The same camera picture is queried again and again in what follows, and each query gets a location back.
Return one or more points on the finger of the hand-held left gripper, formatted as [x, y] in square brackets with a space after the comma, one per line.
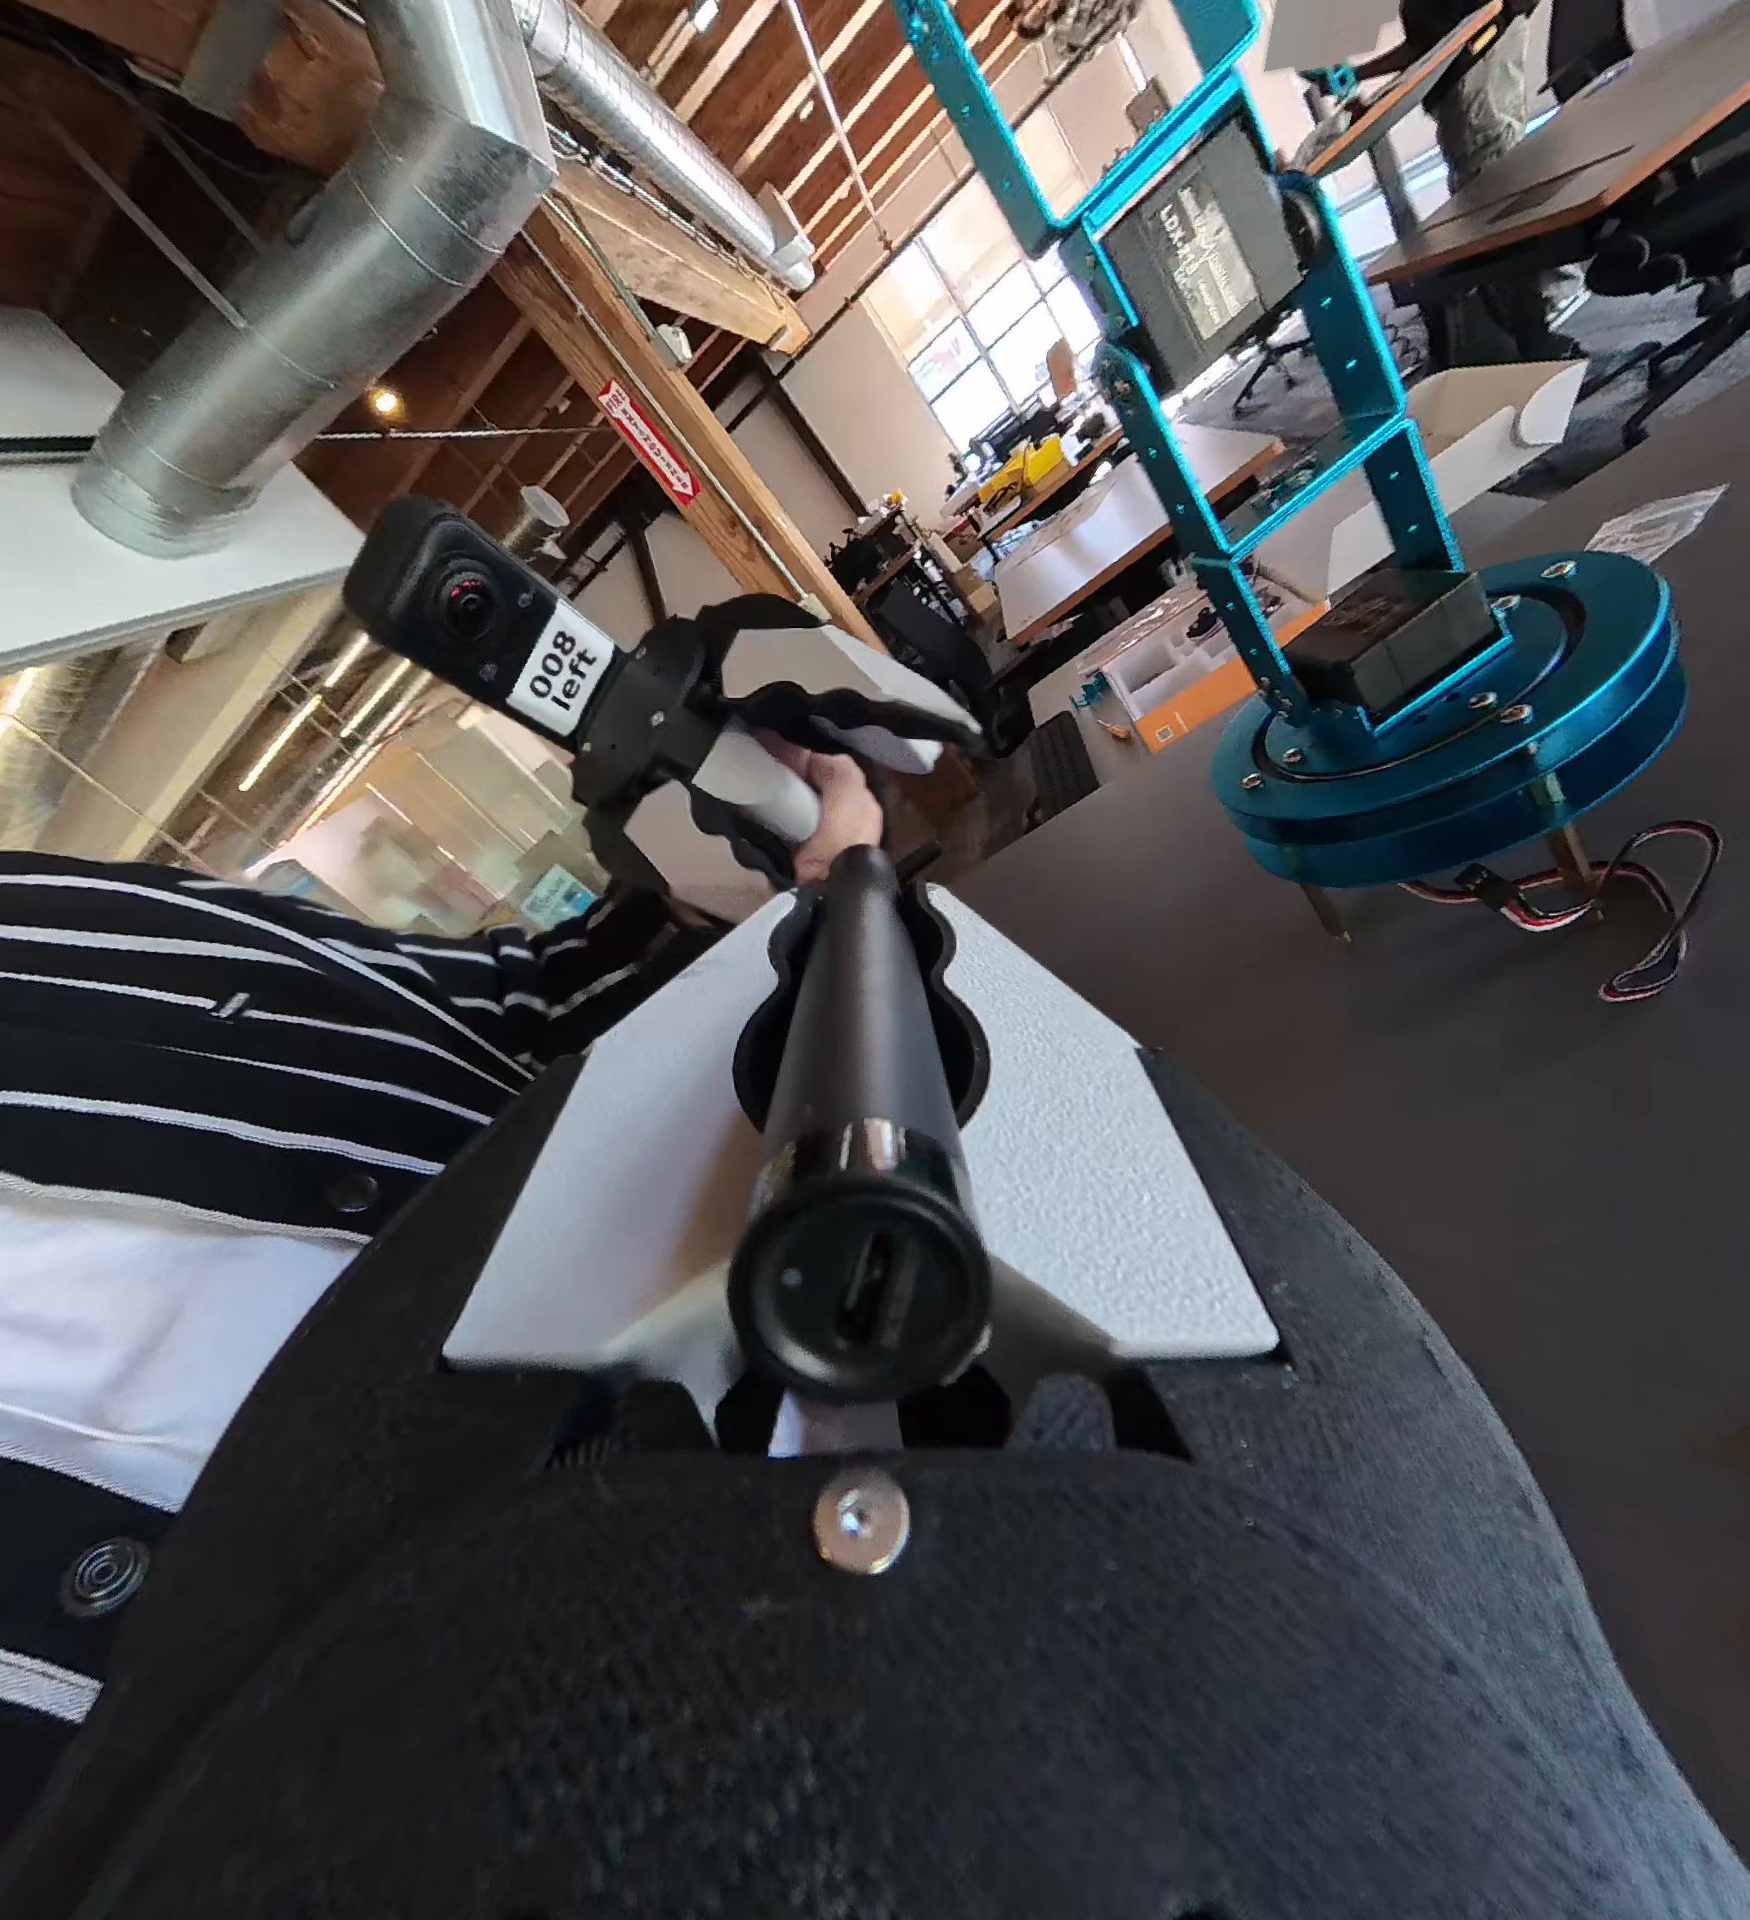
[846, 668]
[889, 743]

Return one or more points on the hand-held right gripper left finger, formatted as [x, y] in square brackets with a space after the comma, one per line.
[620, 1171]

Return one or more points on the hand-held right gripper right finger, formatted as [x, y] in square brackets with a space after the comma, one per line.
[1116, 1185]

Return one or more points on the black electric screwdriver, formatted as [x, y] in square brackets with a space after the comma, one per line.
[860, 1289]

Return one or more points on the blue toy robot arm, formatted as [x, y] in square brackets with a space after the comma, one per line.
[1416, 677]

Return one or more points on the person's left forearm striped sleeve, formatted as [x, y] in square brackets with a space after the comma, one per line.
[589, 968]

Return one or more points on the dark grey desk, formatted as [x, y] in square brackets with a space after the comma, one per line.
[1416, 1140]

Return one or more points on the wood-edged office desk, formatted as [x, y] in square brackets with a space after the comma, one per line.
[1609, 166]

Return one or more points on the person's left hand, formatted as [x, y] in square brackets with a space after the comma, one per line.
[846, 817]

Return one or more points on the black office chair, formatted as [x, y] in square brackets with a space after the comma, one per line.
[950, 661]
[1700, 263]

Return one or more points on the small white ceiling lamp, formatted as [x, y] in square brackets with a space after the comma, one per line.
[544, 517]

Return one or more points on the red and white sign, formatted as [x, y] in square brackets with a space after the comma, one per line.
[648, 440]

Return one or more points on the yellow bin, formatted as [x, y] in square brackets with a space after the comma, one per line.
[1028, 468]

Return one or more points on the white table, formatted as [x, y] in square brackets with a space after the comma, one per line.
[1116, 542]

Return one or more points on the wooden beam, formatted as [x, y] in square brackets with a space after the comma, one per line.
[666, 406]

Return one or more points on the orange and white box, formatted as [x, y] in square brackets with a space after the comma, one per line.
[1190, 682]

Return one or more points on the person's torso striped jacket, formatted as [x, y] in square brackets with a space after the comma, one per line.
[139, 1126]

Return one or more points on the white cardboard box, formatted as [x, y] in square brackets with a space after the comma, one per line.
[1474, 436]

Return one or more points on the clear plastic bag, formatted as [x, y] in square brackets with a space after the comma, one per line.
[1655, 523]

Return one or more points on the silver metal air duct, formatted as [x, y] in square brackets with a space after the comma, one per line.
[366, 211]

